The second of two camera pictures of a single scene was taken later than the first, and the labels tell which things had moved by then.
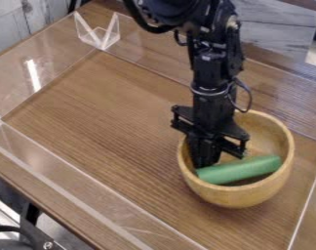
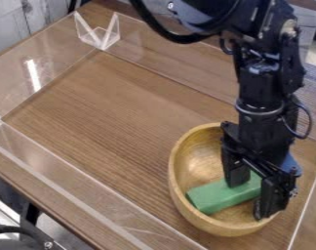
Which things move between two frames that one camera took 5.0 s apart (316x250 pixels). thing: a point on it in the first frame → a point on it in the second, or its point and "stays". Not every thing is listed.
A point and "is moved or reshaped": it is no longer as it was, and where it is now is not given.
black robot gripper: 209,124 → 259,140
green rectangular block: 239,170 is moved or reshaped
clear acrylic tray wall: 83,142 stays
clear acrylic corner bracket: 100,37 stays
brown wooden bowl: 271,139 is moved or reshaped
